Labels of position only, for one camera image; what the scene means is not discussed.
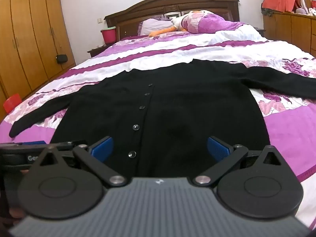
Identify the purple floral bed blanket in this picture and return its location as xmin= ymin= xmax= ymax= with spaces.
xmin=0 ymin=21 xmax=316 ymax=230

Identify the black button cardigan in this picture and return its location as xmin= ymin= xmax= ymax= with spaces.
xmin=8 ymin=59 xmax=316 ymax=178

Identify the pink floral pillow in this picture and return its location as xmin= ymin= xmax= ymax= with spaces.
xmin=173 ymin=11 xmax=247 ymax=34

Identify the red bucket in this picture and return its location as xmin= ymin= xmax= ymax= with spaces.
xmin=100 ymin=26 xmax=116 ymax=44

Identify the wooden wardrobe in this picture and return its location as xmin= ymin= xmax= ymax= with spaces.
xmin=0 ymin=0 xmax=76 ymax=122

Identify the orange and white plush toy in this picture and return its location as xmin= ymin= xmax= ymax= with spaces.
xmin=148 ymin=10 xmax=210 ymax=37

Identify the lavender pillow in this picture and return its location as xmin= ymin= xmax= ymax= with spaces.
xmin=138 ymin=18 xmax=174 ymax=36

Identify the wooden cabinet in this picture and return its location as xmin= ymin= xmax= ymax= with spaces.
xmin=263 ymin=11 xmax=316 ymax=54

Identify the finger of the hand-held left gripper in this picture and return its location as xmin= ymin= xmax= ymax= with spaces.
xmin=0 ymin=140 xmax=50 ymax=155

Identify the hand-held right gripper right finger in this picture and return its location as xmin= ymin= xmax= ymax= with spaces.
xmin=194 ymin=136 xmax=284 ymax=187

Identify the dark green cloth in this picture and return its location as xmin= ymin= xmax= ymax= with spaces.
xmin=261 ymin=7 xmax=275 ymax=18

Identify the dark wooden headboard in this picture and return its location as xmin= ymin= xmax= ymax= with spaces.
xmin=104 ymin=0 xmax=240 ymax=42

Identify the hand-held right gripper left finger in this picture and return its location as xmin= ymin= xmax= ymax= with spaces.
xmin=39 ymin=136 xmax=126 ymax=187

